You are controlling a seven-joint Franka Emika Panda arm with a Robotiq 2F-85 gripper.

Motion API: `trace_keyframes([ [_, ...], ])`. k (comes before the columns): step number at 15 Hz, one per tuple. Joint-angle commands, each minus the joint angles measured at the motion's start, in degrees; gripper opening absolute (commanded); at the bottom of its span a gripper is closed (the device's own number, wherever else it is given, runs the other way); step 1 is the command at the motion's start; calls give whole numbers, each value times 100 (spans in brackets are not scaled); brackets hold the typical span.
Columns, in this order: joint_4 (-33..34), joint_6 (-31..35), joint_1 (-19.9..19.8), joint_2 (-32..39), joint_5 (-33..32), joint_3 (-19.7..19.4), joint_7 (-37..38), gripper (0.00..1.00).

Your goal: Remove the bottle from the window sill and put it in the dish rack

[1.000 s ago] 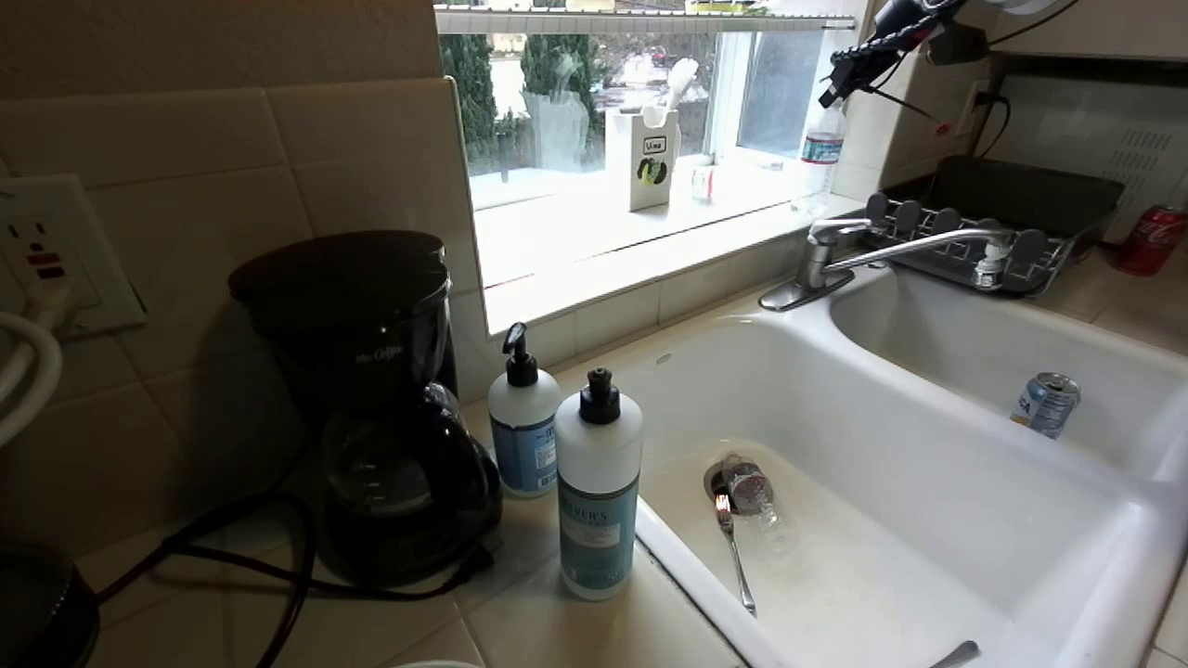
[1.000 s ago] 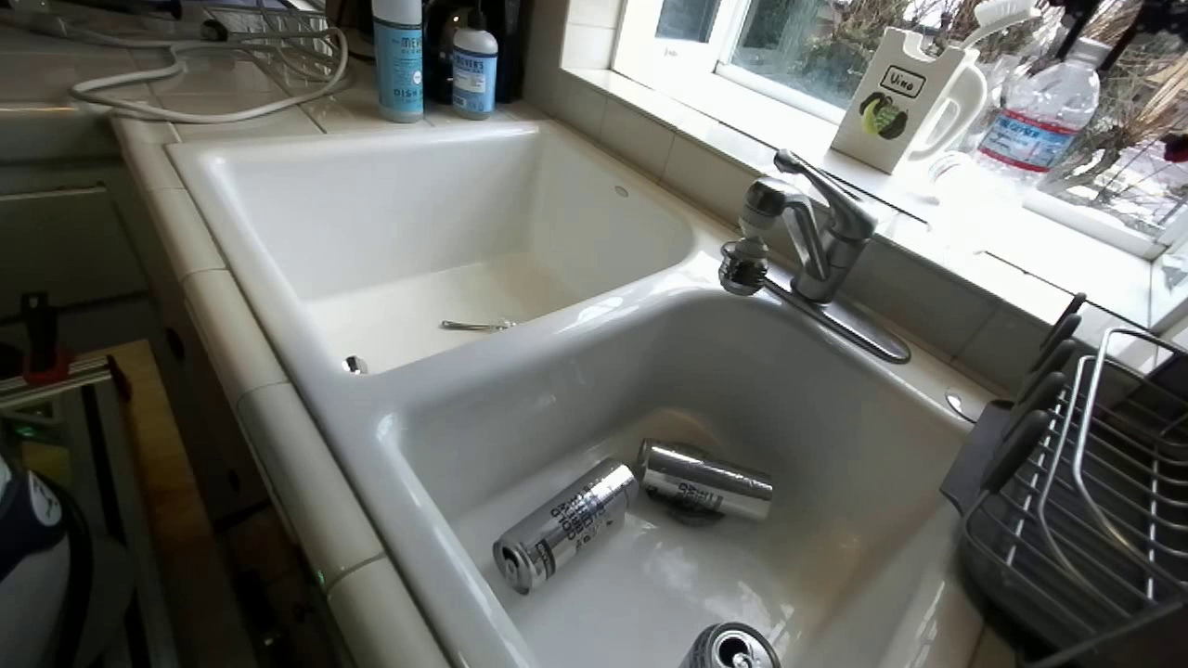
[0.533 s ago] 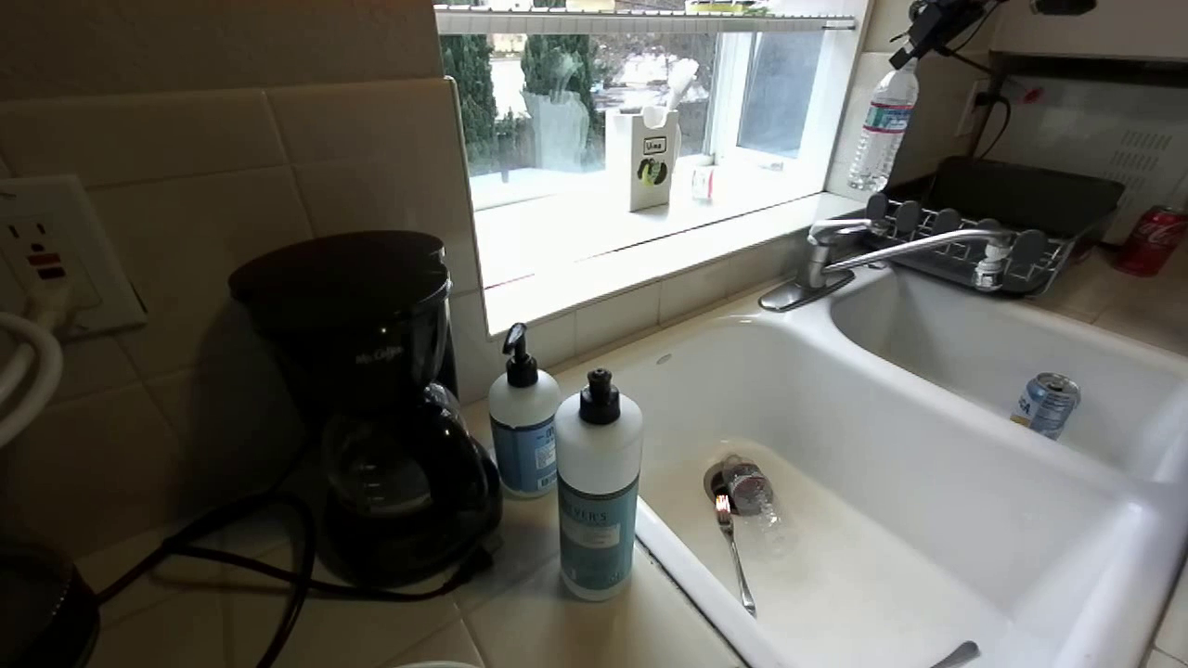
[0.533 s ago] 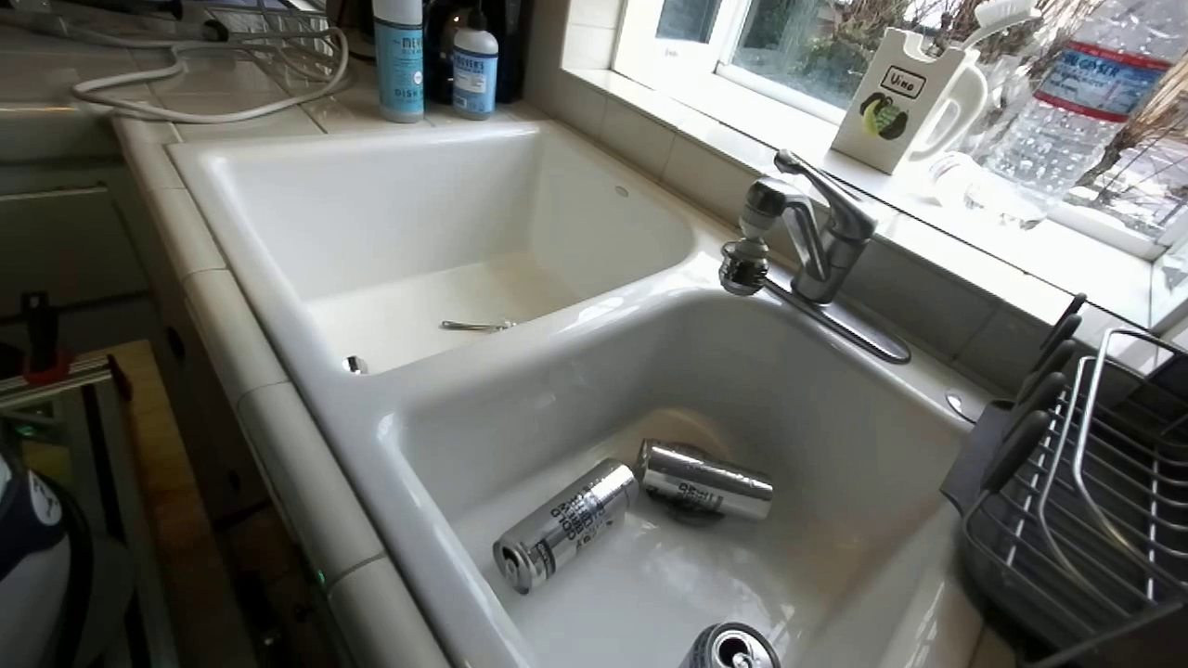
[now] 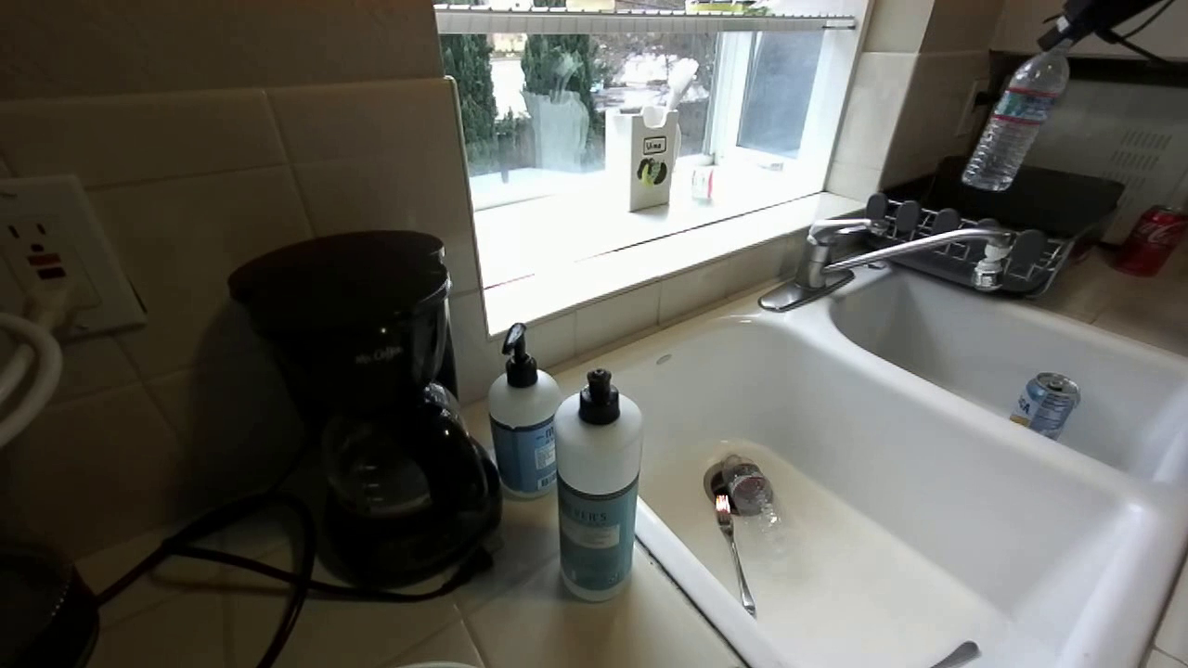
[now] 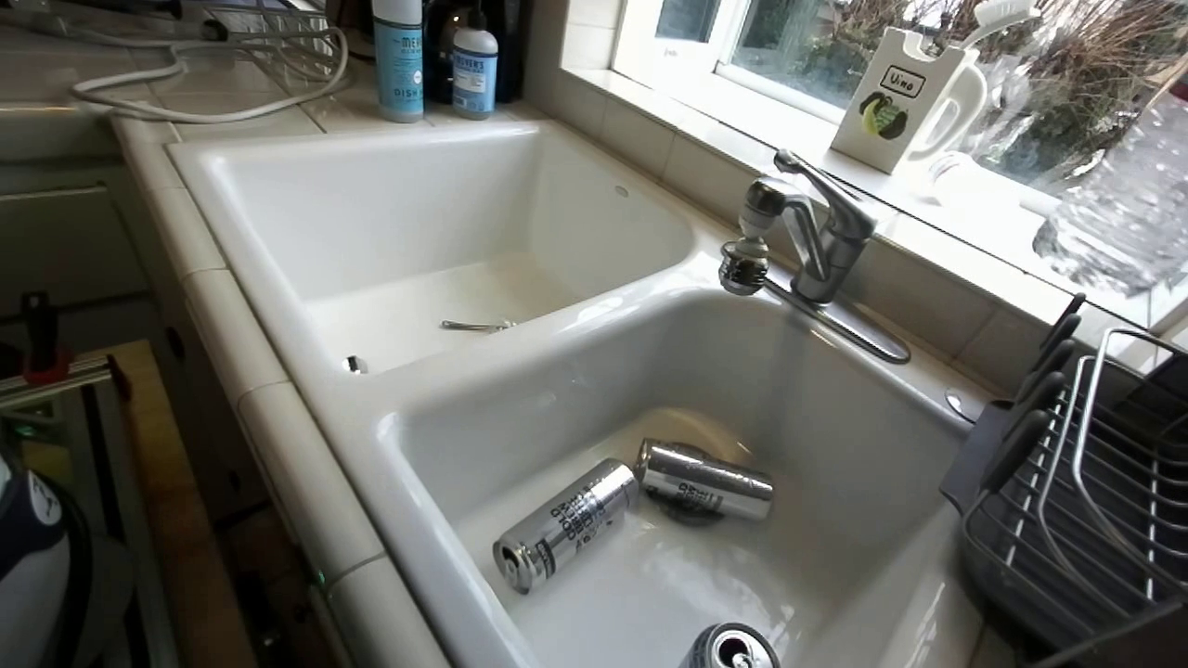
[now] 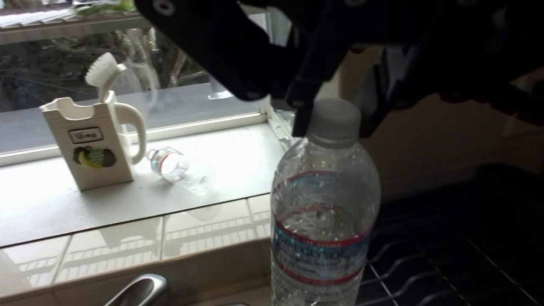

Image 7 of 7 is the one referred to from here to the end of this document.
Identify small clear plastic bottle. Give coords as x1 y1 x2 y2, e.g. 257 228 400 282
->
147 144 193 185

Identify window frame with glass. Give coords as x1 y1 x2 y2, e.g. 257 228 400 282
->
0 0 286 166

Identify yellow green sponge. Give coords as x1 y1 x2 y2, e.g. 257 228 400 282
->
75 144 120 170

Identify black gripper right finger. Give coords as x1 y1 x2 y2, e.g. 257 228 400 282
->
359 0 544 139

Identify clear plastic water bottle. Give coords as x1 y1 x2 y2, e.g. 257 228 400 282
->
269 97 383 306

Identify black dish rack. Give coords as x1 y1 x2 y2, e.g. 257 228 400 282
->
356 161 544 306

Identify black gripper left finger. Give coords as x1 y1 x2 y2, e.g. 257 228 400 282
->
135 0 354 138

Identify white dish brush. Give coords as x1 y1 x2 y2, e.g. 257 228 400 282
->
84 51 130 104

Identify chrome faucet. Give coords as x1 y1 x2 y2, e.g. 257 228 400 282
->
104 272 171 306

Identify carton on window sill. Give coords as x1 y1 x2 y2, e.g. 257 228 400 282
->
40 90 150 194

